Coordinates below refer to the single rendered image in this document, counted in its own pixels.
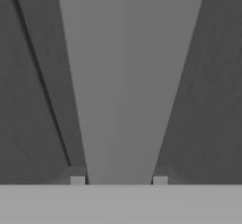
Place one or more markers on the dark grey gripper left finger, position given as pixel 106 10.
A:
pixel 47 114

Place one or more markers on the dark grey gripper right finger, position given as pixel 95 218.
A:
pixel 201 120

